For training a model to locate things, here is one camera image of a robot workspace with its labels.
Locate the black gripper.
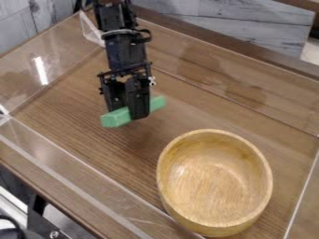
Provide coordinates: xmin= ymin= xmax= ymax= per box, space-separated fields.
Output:
xmin=97 ymin=30 xmax=155 ymax=120

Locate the green rectangular block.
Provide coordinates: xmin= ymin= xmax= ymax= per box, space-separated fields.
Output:
xmin=100 ymin=96 xmax=165 ymax=128

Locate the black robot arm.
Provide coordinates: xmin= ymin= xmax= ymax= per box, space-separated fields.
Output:
xmin=92 ymin=0 xmax=153 ymax=120

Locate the brown wooden bowl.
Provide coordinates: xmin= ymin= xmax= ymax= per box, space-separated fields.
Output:
xmin=156 ymin=129 xmax=273 ymax=237

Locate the black table leg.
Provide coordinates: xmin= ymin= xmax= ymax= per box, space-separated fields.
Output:
xmin=28 ymin=194 xmax=46 ymax=216

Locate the black device with bolt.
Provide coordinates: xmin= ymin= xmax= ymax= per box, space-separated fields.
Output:
xmin=24 ymin=211 xmax=72 ymax=239

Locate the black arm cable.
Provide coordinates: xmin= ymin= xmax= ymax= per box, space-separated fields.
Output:
xmin=133 ymin=27 xmax=155 ymax=44

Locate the clear acrylic corner bracket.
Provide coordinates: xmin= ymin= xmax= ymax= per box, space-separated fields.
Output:
xmin=80 ymin=11 xmax=104 ymax=47

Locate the black cable below table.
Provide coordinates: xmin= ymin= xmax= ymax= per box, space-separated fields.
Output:
xmin=0 ymin=214 xmax=26 ymax=239

